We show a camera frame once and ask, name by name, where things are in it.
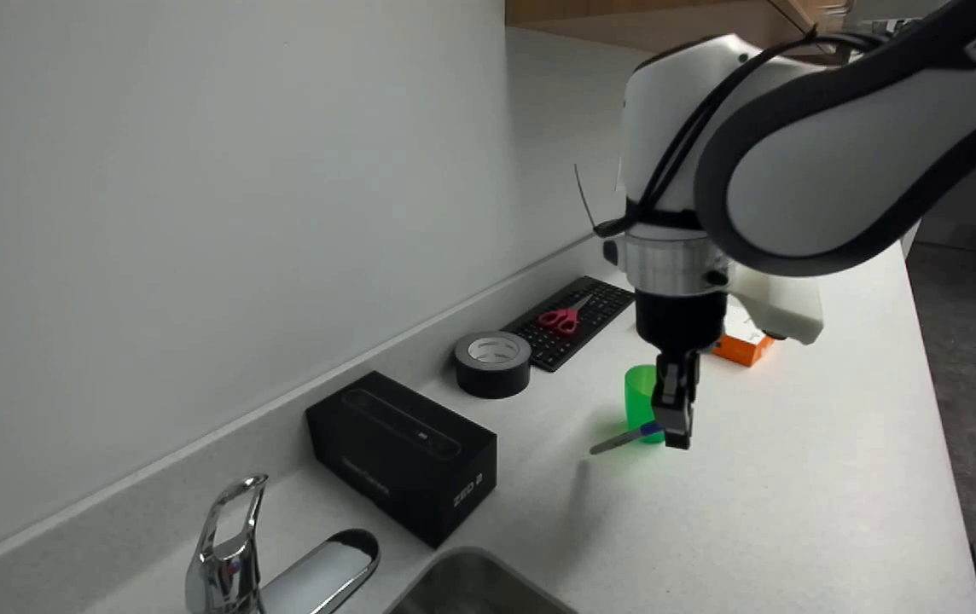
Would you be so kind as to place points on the chrome sink faucet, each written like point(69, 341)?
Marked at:
point(232, 557)

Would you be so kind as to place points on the black keyboard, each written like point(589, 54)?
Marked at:
point(576, 320)

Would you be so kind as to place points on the wooden wall cabinet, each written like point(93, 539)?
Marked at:
point(646, 18)

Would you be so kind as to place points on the orange white product box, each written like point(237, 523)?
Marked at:
point(741, 345)

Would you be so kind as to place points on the black rectangular box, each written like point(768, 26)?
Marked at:
point(404, 455)

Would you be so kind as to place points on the green plastic cup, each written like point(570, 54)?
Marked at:
point(638, 395)

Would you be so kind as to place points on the blue grey pen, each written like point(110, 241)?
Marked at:
point(621, 438)

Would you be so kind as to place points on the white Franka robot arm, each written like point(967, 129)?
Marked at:
point(830, 147)

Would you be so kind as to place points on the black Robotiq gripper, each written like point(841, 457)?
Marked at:
point(679, 320)

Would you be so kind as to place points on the black tape roll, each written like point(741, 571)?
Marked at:
point(494, 362)

